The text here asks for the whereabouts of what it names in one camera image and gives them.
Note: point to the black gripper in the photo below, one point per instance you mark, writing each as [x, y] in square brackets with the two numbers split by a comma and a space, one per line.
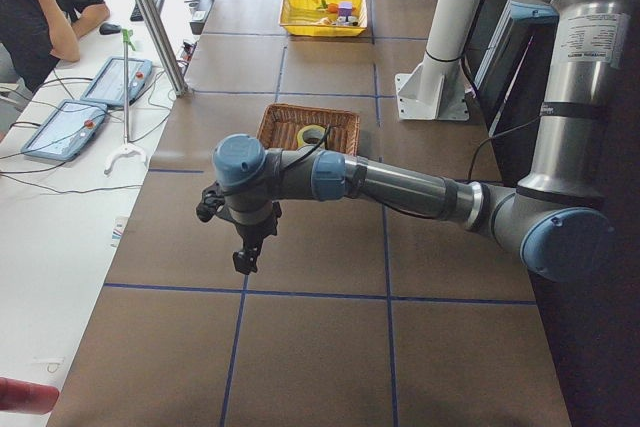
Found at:
[253, 234]

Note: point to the yellow packing tape roll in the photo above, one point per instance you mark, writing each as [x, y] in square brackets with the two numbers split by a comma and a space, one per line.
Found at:
[310, 135]

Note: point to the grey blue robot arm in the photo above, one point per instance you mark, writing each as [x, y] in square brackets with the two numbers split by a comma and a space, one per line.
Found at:
[551, 219]

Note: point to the brown wicker basket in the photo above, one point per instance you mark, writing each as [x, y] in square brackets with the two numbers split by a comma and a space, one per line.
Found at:
[281, 123]

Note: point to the yellow plastic woven basket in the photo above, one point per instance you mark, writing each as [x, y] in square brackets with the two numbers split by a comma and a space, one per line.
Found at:
[300, 18]

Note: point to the far teach pendant tablet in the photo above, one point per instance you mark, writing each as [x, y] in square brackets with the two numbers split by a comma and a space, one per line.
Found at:
[107, 87]

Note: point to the teach pendant tablet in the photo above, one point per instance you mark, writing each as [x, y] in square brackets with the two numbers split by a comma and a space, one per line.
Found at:
[107, 87]
[67, 130]

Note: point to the near teach pendant tablet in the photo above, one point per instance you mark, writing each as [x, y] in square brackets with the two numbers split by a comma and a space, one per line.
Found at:
[67, 130]

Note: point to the white reach grabber tool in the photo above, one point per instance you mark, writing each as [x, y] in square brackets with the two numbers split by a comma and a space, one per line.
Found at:
[127, 149]

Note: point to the toy carrot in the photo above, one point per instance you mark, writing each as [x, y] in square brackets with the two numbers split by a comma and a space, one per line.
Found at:
[328, 7]

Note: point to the purple foam cube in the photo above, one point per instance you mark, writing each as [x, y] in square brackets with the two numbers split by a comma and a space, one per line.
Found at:
[345, 9]

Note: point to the black computer mouse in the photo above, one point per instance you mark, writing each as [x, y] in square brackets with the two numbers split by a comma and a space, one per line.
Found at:
[109, 29]

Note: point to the person in black shirt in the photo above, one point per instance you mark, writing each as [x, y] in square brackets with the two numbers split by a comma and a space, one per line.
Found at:
[38, 34]

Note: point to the aluminium frame post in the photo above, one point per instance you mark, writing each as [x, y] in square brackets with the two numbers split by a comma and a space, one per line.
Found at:
[163, 47]

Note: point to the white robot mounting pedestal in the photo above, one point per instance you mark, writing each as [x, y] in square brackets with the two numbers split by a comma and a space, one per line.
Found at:
[434, 90]

